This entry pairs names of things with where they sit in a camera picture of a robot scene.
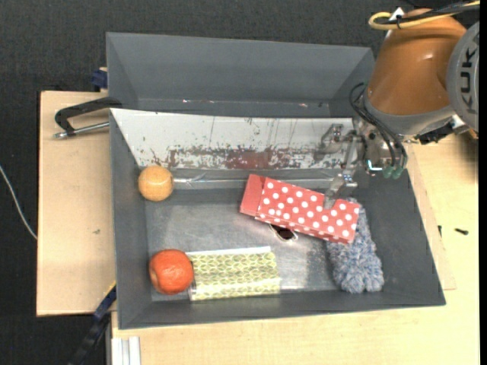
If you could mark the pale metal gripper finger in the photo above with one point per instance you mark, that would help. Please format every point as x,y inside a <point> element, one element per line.
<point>336,192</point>
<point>331,137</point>

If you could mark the red white-dotted box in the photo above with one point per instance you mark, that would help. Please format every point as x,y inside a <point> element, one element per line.
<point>300,211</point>

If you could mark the small dark shiny object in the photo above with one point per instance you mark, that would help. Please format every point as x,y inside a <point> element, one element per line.
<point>284,235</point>

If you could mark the blue-grey fluffy cloth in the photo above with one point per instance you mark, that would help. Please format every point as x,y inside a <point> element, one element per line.
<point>357,264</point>

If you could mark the grey metal bin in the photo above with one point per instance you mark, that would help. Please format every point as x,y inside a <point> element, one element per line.
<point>236,219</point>

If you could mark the small black screw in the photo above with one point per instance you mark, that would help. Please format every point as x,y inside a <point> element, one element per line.
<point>462,231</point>

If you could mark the yellow-green patterned packet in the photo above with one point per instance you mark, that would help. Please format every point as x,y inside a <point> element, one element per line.
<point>234,274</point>

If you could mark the tan wooden ball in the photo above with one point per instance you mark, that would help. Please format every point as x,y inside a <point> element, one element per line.
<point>156,183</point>

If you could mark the red-orange ball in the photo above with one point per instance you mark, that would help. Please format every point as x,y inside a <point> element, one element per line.
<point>171,272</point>

